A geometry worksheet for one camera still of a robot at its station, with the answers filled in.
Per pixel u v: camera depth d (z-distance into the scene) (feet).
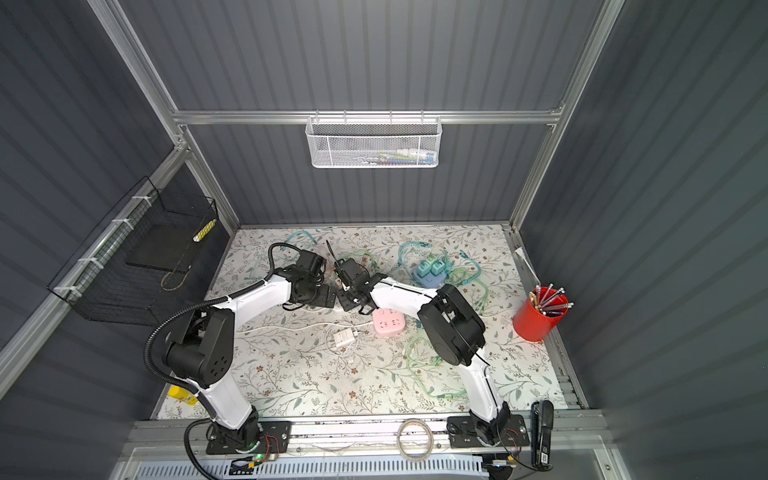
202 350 1.56
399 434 2.45
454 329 1.88
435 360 2.83
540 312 2.58
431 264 3.25
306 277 2.46
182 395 2.43
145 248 2.46
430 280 3.31
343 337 2.90
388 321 2.99
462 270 3.48
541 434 2.41
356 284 2.42
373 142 4.06
